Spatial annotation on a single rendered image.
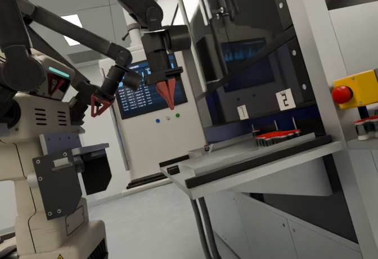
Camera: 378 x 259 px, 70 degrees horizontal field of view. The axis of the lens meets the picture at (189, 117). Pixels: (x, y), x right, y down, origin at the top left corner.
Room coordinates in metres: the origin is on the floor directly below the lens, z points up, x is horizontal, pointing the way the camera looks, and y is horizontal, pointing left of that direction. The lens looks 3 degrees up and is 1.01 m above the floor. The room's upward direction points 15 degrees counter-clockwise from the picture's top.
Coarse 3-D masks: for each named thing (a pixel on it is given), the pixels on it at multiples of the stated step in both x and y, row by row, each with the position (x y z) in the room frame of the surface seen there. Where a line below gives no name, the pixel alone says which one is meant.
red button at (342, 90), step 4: (336, 88) 0.61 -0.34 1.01; (340, 88) 0.60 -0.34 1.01; (344, 88) 0.60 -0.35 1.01; (332, 92) 0.62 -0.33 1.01; (336, 92) 0.61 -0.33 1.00; (340, 92) 0.60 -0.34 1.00; (344, 92) 0.59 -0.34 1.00; (348, 92) 0.60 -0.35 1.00; (332, 96) 0.62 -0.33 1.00; (336, 96) 0.61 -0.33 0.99; (340, 96) 0.60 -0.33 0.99; (344, 96) 0.60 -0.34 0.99; (348, 96) 0.60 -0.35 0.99; (336, 100) 0.61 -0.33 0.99; (340, 100) 0.60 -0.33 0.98; (344, 100) 0.60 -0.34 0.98; (348, 100) 0.60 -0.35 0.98
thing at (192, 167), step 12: (240, 144) 0.95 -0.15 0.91; (252, 144) 0.96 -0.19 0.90; (276, 144) 0.70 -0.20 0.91; (288, 144) 0.71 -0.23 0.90; (204, 156) 0.93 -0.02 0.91; (216, 156) 0.93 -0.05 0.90; (228, 156) 0.94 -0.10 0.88; (240, 156) 0.68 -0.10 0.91; (252, 156) 0.69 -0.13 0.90; (180, 168) 0.88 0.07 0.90; (192, 168) 0.68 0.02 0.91; (204, 168) 0.66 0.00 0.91; (216, 168) 0.67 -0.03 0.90
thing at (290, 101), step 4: (280, 92) 0.88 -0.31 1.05; (284, 92) 0.86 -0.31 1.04; (288, 92) 0.84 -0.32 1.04; (280, 96) 0.88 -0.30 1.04; (284, 96) 0.86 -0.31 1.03; (288, 96) 0.84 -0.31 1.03; (280, 100) 0.89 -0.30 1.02; (288, 100) 0.85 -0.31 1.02; (292, 100) 0.83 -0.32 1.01; (280, 104) 0.90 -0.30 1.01; (284, 104) 0.87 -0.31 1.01; (292, 104) 0.83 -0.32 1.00; (280, 108) 0.90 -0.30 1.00; (284, 108) 0.88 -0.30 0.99; (288, 108) 0.86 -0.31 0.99
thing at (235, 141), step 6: (234, 138) 1.31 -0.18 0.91; (240, 138) 1.32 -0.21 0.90; (246, 138) 1.33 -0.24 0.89; (252, 138) 1.06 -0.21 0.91; (216, 144) 1.29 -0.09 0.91; (222, 144) 1.30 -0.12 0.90; (228, 144) 1.30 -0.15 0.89; (234, 144) 1.04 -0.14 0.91; (192, 150) 1.26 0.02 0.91; (198, 150) 1.27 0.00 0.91; (204, 150) 1.28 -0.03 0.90; (216, 150) 1.02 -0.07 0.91; (192, 156) 1.18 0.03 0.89
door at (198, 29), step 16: (192, 0) 1.44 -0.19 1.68; (192, 16) 1.51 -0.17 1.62; (208, 16) 1.30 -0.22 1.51; (192, 32) 1.58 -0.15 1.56; (208, 32) 1.35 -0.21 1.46; (224, 32) 1.17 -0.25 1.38; (208, 48) 1.41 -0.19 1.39; (224, 48) 1.22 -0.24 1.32; (208, 64) 1.47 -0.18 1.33; (224, 64) 1.27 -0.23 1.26; (208, 80) 1.55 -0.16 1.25
